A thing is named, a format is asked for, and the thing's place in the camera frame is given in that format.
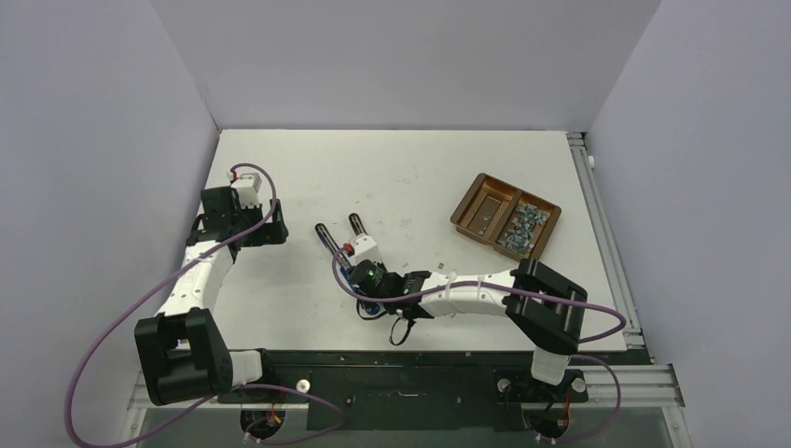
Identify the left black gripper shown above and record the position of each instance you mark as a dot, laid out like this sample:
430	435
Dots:
269	233

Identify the blue stapler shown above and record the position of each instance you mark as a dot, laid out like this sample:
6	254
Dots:
346	266

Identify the black stapler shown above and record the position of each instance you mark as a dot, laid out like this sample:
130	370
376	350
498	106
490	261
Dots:
357	224

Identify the brown plastic tray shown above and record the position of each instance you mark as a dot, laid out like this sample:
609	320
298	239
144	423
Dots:
482	213

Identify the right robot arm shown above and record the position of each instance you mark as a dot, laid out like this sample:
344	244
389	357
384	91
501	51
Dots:
554	328

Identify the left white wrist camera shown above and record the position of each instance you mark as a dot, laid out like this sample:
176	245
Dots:
247	188

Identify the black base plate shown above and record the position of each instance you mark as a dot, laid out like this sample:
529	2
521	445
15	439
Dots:
400	390

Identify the aluminium side rail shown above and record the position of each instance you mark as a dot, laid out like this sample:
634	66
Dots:
606	242

